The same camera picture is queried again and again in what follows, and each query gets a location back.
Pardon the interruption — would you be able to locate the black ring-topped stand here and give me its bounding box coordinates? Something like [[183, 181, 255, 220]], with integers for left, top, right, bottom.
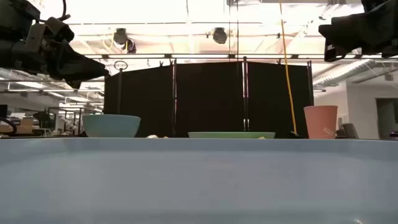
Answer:
[[113, 60, 129, 115]]

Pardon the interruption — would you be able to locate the black folding divider screen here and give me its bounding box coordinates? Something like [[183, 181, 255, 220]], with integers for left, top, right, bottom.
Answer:
[[103, 58, 314, 139]]

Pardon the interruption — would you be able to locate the teal round plate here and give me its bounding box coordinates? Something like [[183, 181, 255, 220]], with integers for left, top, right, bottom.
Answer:
[[187, 131, 276, 139]]

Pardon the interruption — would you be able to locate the black ceiling spotlight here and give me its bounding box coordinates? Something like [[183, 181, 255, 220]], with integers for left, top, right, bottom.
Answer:
[[113, 27, 137, 54], [213, 27, 228, 45]]

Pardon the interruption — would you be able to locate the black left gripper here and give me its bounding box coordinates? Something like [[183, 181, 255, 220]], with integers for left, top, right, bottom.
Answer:
[[0, 29, 110, 90]]

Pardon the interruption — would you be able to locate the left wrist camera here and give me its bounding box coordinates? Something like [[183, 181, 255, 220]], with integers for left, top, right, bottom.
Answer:
[[25, 17, 75, 53]]

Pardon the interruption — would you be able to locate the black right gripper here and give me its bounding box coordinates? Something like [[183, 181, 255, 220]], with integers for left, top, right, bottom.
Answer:
[[318, 0, 398, 62]]

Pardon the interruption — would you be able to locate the long ceiling light strip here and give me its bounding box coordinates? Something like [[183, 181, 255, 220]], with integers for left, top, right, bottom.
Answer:
[[83, 53, 398, 60]]

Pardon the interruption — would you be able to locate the blue round bowl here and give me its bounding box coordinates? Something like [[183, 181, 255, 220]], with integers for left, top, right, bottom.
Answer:
[[82, 114, 141, 138]]

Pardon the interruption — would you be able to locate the yellow hanging cable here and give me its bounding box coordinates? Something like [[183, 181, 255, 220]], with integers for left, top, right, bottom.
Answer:
[[279, 0, 298, 134]]

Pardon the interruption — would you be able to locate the pink plastic cup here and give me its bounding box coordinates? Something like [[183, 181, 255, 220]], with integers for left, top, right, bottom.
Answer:
[[303, 105, 338, 139]]

